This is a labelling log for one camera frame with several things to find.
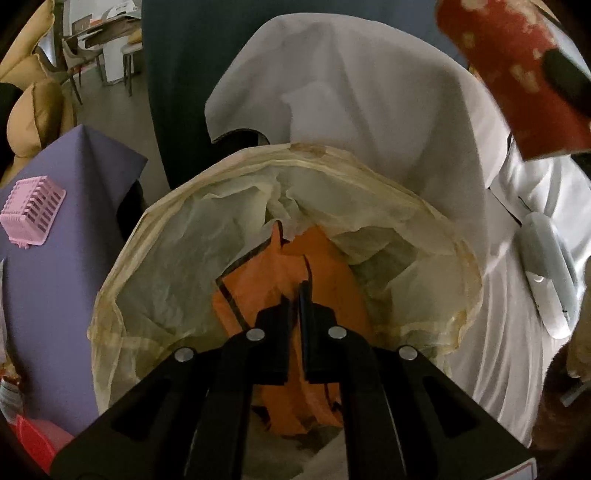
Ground brown plush toy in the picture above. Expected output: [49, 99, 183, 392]
[531, 342, 591, 450]

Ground grey white handheld device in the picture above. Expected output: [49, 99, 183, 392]
[515, 212, 580, 340]

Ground red lidded plastic container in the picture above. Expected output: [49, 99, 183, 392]
[15, 414, 75, 476]

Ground crumpled white wrapper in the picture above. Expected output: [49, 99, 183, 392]
[0, 355, 24, 421]

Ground wooden dining chair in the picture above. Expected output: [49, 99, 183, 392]
[34, 34, 105, 104]

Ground bin with beige plastic liner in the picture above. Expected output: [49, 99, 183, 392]
[88, 143, 483, 480]

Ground person's right forearm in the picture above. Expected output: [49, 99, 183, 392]
[436, 0, 591, 162]

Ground orange plastic bag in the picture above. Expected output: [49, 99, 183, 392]
[211, 222, 372, 437]

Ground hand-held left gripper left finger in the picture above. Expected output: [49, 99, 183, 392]
[50, 295, 296, 480]

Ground white stool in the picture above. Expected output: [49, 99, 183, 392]
[121, 32, 144, 95]

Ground pink plastic basket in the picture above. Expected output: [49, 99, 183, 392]
[0, 176, 66, 250]

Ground wooden dining table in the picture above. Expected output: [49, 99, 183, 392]
[65, 16, 141, 51]

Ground white bed sheet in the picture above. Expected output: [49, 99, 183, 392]
[204, 13, 591, 448]

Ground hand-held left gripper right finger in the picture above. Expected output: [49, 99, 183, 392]
[298, 281, 539, 480]

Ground purple tablecloth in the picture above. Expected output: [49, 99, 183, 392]
[0, 124, 148, 435]

